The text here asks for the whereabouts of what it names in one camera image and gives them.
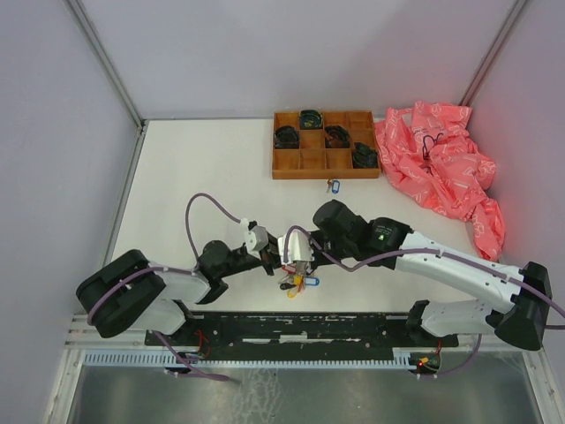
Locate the pink plastic bag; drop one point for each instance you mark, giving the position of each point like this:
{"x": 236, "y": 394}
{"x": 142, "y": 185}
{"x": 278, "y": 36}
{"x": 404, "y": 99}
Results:
{"x": 427, "y": 153}

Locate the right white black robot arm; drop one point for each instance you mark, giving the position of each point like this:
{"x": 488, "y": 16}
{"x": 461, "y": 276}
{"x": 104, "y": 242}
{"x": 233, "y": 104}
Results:
{"x": 507, "y": 301}

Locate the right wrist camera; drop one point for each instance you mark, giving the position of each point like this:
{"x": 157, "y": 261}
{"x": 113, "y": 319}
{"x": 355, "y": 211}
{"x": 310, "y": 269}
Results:
{"x": 294, "y": 248}

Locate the key with blue tag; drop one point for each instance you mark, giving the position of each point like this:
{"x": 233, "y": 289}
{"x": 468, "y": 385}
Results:
{"x": 333, "y": 186}

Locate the wooden compartment tray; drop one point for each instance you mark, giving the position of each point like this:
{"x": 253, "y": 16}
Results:
{"x": 324, "y": 144}

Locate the black item middle compartment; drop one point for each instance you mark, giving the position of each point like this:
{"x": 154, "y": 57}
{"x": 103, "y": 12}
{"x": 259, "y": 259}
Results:
{"x": 336, "y": 136}

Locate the keyring bunch with red opener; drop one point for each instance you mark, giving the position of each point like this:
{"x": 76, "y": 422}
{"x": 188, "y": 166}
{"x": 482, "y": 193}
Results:
{"x": 297, "y": 277}

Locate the black item right compartment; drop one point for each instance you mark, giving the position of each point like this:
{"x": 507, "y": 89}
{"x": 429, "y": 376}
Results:
{"x": 364, "y": 157}

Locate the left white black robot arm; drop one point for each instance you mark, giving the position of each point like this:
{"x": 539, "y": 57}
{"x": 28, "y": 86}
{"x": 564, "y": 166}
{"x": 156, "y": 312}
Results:
{"x": 134, "y": 293}

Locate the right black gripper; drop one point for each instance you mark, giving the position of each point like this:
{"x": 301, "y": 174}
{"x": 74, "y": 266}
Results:
{"x": 318, "y": 261}

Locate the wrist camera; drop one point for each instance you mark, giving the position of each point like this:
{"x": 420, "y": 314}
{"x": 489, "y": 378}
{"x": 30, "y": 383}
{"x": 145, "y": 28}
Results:
{"x": 294, "y": 248}
{"x": 255, "y": 237}

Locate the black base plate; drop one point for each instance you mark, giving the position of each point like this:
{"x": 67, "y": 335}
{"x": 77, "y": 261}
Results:
{"x": 304, "y": 336}

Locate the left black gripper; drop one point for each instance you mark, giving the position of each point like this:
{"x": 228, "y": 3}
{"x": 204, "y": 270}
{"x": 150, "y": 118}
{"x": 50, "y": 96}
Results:
{"x": 269, "y": 256}

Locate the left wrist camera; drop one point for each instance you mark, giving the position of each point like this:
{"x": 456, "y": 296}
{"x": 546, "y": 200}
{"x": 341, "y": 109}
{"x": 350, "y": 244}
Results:
{"x": 255, "y": 237}

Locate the black item left compartment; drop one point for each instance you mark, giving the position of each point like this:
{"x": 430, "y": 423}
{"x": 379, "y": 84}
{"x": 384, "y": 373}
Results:
{"x": 286, "y": 137}

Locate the black item compartment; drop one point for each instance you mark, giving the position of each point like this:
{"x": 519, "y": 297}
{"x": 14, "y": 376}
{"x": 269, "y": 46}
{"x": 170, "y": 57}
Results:
{"x": 286, "y": 137}
{"x": 336, "y": 136}
{"x": 311, "y": 120}
{"x": 364, "y": 157}

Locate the aluminium frame rail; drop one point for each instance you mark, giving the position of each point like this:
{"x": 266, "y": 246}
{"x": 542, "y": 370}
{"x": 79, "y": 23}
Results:
{"x": 86, "y": 26}

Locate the black item top compartment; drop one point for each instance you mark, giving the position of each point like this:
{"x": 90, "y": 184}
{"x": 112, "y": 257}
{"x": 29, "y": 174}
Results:
{"x": 311, "y": 120}

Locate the white slotted cable duct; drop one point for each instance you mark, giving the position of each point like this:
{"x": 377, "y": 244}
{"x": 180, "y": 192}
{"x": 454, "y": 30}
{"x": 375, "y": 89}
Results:
{"x": 164, "y": 358}

